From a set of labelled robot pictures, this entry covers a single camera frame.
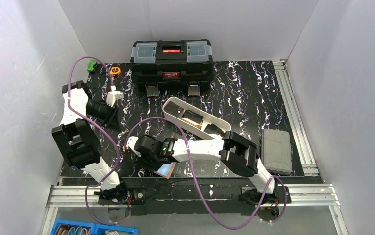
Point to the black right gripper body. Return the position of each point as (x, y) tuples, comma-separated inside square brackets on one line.
[(141, 159)]

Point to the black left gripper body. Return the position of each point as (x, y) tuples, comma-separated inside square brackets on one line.
[(110, 115)]

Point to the brown leather card holder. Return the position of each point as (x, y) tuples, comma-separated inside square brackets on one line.
[(165, 170)]

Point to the black VIP card stack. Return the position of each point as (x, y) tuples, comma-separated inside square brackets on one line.
[(187, 116)]

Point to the white plastic card tray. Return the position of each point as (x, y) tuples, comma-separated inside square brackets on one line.
[(212, 127)]

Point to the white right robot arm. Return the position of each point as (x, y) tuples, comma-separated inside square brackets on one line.
[(240, 155)]

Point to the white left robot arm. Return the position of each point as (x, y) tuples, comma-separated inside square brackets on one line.
[(78, 143)]

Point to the orange tape measure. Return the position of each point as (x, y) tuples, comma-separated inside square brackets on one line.
[(115, 71)]

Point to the green small tool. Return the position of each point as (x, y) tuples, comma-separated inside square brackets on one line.
[(92, 66)]

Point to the black Delixi toolbox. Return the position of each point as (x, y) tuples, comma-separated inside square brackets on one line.
[(184, 65)]

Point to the blue plastic bin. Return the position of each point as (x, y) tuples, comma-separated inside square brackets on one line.
[(66, 227)]

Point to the grey flat box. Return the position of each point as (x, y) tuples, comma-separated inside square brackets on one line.
[(276, 151)]

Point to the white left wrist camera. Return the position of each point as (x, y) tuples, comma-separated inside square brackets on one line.
[(113, 97)]

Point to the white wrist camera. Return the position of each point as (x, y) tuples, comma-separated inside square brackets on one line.
[(113, 97), (130, 143)]

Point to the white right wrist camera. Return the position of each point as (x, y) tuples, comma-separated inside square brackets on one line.
[(130, 143)]

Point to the aluminium frame rail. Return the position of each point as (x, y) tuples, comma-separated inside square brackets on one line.
[(307, 194)]

